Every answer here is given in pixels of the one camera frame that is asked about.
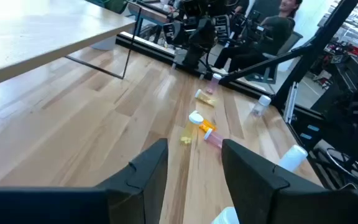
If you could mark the yellow pill vial white cap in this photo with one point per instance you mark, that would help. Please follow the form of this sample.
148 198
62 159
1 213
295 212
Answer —
206 99
189 132

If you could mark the person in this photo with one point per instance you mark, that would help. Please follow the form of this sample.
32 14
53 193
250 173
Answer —
272 34

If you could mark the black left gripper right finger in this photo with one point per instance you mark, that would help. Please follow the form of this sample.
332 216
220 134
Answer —
259 199

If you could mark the orange pill vial white cap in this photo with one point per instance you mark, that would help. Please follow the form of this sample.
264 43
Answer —
209 125

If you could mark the white bracket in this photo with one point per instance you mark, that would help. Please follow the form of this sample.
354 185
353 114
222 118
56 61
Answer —
291 102

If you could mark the pink pill vial white cap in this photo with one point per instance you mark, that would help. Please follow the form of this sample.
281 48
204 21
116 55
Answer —
215 139
212 85

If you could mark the grey office chair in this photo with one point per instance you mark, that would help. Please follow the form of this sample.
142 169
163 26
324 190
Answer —
291 42

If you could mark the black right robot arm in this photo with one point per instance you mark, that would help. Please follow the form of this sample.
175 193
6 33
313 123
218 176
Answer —
197 40

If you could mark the wooden shelf black metal legs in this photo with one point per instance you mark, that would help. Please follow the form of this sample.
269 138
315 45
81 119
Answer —
42 37

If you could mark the black aluminium rig frame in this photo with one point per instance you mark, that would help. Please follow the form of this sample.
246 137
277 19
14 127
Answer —
148 48

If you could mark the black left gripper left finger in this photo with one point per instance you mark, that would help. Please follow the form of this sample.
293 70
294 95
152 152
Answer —
135 193

